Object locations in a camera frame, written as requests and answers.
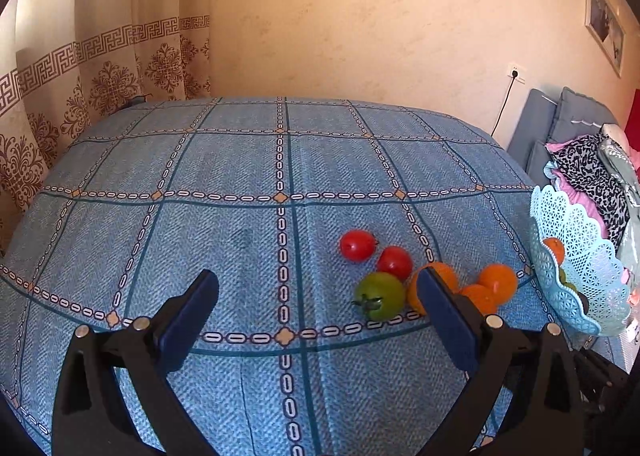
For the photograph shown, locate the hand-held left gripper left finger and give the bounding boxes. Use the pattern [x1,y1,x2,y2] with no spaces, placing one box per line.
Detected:
[51,269,221,456]

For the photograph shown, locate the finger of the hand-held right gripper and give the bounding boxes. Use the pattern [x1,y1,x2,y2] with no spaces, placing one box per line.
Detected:
[570,348,634,438]

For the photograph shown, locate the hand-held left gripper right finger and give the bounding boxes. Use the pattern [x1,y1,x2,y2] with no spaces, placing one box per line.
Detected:
[416,267,586,456]

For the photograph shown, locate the orange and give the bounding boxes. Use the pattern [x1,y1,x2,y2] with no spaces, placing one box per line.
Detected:
[407,262,460,317]
[477,263,519,301]
[457,284,500,315]
[542,237,566,265]

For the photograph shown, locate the green tomato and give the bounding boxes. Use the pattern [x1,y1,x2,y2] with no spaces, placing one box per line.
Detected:
[351,272,406,322]

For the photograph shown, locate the red tomato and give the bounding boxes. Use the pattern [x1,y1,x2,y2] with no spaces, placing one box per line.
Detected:
[340,230,379,263]
[376,246,414,283]

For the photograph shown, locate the light blue plastic basket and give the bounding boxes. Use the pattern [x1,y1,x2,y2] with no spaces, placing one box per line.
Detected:
[529,184,632,337]

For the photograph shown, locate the blue checked bedsheet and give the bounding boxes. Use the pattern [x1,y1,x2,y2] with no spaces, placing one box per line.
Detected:
[0,96,629,456]

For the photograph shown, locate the pink ruffled cloth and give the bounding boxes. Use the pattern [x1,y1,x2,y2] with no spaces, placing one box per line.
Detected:
[542,140,610,239]

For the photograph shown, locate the leopard print cloth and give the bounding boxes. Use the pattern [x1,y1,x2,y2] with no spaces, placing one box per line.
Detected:
[550,134,632,243]

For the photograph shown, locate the grey-green cloth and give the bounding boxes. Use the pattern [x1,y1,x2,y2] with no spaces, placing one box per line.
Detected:
[597,133,640,207]

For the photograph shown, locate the red cloth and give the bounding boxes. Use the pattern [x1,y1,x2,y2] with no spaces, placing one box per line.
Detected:
[622,88,640,153]

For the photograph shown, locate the beige patterned curtain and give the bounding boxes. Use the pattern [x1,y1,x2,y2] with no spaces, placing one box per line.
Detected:
[0,0,214,257]

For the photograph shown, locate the black power cable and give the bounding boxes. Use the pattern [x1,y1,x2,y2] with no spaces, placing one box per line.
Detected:
[492,76,516,137]

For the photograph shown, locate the framed wall picture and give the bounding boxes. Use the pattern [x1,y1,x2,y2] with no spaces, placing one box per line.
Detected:
[584,0,627,79]

